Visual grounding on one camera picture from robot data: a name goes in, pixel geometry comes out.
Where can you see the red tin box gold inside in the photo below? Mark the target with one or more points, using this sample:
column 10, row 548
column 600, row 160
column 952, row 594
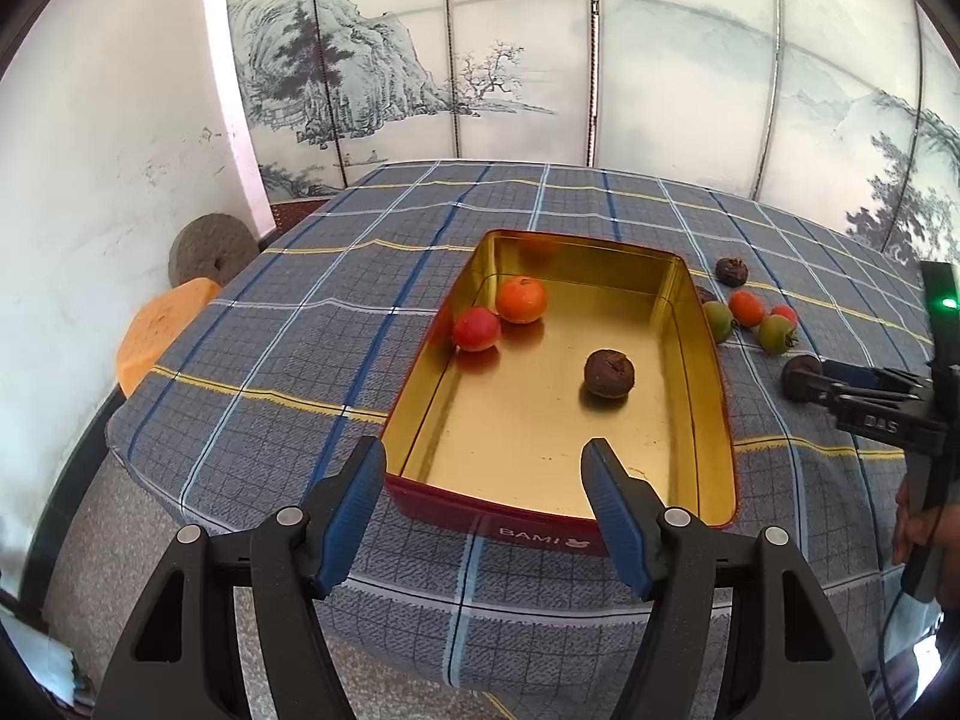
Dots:
column 540, row 420

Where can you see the person's right hand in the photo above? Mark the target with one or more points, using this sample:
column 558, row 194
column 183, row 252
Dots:
column 916, row 532

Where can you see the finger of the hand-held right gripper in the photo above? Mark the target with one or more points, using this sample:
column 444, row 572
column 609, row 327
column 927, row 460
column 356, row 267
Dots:
column 851, row 373
column 814, row 390

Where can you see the dark wrinkled passion fruit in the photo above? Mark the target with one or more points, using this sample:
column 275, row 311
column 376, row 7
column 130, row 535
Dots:
column 730, row 271

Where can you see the blue plaid tablecloth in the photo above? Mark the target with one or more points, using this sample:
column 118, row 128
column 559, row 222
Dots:
column 300, row 360

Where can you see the green and red tomato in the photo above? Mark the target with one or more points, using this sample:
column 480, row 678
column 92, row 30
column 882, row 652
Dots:
column 720, row 321

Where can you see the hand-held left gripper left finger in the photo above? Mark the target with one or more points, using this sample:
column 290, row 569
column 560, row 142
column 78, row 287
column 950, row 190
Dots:
column 351, row 511

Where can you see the orange tangerine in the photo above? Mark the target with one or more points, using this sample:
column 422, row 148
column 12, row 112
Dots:
column 522, row 300

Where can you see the orange-red tomato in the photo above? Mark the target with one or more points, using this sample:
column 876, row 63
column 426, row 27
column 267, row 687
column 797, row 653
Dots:
column 746, row 308

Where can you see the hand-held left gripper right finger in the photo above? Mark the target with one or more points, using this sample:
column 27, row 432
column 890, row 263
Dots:
column 616, row 517

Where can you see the grey round millstone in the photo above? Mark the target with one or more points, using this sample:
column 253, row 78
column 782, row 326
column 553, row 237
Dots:
column 202, row 251

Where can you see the landscape painted folding screen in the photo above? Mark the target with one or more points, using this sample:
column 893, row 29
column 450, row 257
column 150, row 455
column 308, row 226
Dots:
column 675, row 52

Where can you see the orange plastic stool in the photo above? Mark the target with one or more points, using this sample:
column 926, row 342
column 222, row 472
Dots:
column 154, row 334

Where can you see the small red tomato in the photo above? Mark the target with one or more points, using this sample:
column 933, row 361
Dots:
column 785, row 313

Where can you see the brown wrinkled passion fruit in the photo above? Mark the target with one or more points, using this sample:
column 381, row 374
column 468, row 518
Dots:
column 801, row 366
column 609, row 373

